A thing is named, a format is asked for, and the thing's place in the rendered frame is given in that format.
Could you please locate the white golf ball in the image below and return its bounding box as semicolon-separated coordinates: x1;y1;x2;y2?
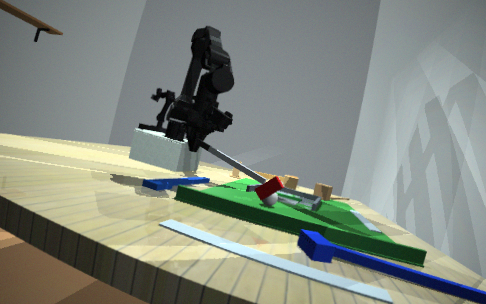
262;193;278;206

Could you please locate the tan block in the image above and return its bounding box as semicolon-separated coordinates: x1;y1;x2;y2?
283;175;298;190
313;183;333;201

